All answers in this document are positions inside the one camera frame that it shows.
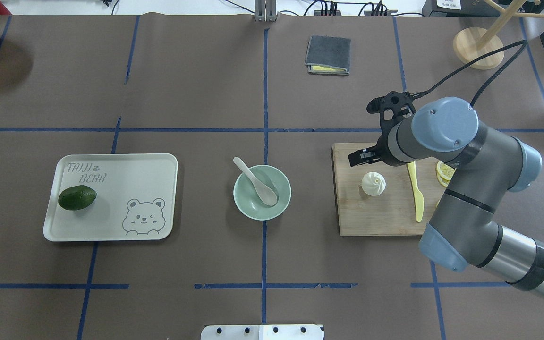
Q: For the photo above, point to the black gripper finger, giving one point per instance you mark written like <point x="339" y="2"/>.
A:
<point x="363" y="156"/>

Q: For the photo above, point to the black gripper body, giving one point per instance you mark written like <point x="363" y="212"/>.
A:
<point x="379" y="152"/>

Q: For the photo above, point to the white steamed bun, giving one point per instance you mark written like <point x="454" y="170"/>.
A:
<point x="373" y="184"/>

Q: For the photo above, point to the white ceramic spoon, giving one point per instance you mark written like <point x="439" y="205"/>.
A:
<point x="265" y="193"/>

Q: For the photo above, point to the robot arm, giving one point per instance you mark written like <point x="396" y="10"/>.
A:
<point x="488" y="164"/>

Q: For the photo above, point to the green ceramic bowl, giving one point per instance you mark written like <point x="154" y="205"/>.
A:
<point x="250" y="204"/>

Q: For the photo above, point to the yellow plastic knife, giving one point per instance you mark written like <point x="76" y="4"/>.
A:
<point x="419" y="199"/>

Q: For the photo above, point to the wooden cutting board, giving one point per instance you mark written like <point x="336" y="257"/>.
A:
<point x="393" y="211"/>

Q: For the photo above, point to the upper lemon slice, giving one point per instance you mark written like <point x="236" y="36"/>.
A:
<point x="444" y="171"/>

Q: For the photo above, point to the grey folded cloth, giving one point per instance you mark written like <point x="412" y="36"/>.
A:
<point x="328" y="55"/>

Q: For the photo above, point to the wooden mug tree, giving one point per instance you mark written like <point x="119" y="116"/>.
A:
<point x="471" y="44"/>

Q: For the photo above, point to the white bear tray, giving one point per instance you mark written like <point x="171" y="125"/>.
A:
<point x="135" y="199"/>

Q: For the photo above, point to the green avocado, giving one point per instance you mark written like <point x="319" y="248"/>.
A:
<point x="77" y="198"/>

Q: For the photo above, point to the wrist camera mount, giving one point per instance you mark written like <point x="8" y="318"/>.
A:
<point x="393" y="109"/>

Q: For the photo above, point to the aluminium frame post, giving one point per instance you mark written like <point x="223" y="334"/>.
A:
<point x="265" y="11"/>

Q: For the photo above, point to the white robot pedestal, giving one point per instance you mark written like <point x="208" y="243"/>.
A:
<point x="293" y="331"/>

